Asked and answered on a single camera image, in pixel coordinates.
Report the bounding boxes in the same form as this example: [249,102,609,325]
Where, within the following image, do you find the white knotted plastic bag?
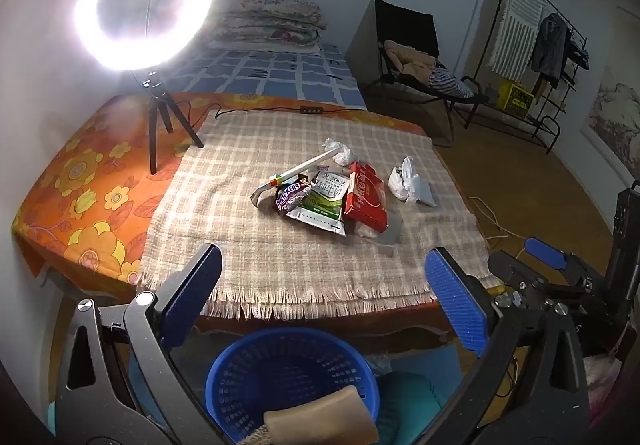
[387,156,437,207]

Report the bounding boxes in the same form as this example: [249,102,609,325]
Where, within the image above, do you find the red tissue box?
[344,161,388,233]

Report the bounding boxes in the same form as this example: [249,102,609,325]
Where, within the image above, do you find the purple candy wrapper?
[274,174,314,216]

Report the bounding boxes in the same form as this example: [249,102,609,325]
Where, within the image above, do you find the white paper cone wrapper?
[250,147,340,207]

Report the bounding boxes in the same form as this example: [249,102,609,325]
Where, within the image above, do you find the green white snack bag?
[286,171,349,237]

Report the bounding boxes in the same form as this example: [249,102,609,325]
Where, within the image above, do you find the white tissue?
[323,139,357,167]

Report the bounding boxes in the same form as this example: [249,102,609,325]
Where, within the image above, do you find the black speaker box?
[608,180,639,272]

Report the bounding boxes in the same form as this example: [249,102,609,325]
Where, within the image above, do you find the beige checked fringed blanket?
[138,112,498,321]

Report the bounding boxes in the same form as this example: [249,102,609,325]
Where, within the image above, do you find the blue plastic laundry basket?
[204,327,380,443]

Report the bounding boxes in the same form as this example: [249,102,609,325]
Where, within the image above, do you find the grey plastic sheet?
[376,212,404,255]

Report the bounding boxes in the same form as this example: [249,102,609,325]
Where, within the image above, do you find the teal trousers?
[376,367,448,444]

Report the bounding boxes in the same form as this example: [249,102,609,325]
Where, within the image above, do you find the yellow black box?
[497,80,535,119]

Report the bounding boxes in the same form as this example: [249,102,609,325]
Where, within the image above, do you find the black metal clothes rack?
[458,0,589,155]

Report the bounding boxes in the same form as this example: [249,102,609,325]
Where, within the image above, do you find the dark hanging jacket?
[530,13,568,89]

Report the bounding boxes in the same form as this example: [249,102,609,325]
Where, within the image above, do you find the striped garment on chair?
[427,67,474,98]

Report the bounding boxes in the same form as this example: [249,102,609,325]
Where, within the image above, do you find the beige clothes on chair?
[383,40,436,83]

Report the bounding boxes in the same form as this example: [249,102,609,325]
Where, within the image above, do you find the white striped towel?
[488,0,546,81]

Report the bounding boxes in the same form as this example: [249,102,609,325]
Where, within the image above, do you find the black folding chair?
[361,0,488,147]

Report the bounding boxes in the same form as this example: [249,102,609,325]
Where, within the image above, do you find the blue white checked mattress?
[162,43,366,109]

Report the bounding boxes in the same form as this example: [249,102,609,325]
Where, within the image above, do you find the folded floral quilt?
[213,0,328,48]

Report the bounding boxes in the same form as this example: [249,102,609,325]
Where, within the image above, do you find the white floor cable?
[466,194,528,261]

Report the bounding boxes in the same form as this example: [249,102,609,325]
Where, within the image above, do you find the wall landscape painting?
[585,67,639,180]

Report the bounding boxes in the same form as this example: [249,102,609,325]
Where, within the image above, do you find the black cable with remote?
[188,102,369,122]

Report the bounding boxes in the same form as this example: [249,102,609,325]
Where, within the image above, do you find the white ring light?
[73,0,214,72]

